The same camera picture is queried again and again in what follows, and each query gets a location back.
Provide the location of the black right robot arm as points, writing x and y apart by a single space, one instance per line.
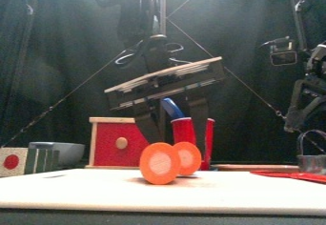
307 16

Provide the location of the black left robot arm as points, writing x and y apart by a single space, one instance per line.
141 16

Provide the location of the small orange toy carrot slice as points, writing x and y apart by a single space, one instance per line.
188 157

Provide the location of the large orange toy carrot slice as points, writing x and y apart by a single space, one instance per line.
159 163

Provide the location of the grey bowl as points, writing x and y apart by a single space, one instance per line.
66 152

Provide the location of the red plastic cup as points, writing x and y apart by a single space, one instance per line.
183 130

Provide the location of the red wooden box with knob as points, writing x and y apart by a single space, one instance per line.
112 146

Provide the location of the flat wooden board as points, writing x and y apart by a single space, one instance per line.
253 167

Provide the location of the white cutting board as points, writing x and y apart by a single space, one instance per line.
126 194

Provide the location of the white block with red dot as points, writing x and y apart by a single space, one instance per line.
12 162

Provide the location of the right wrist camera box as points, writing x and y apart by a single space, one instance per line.
283 52

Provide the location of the metal frame pole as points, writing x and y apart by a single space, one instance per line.
163 6

